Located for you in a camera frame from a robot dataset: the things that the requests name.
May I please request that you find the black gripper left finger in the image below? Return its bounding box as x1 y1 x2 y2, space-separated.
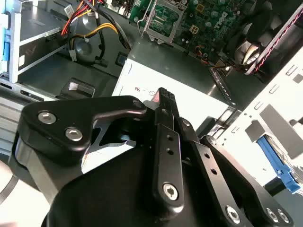
9 87 186 215

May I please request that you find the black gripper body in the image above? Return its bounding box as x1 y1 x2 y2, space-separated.
41 141 223 227

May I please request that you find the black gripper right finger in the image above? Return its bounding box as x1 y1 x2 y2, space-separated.
168 91 294 227

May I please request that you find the hard disk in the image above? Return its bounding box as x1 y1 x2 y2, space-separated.
257 133 303 195

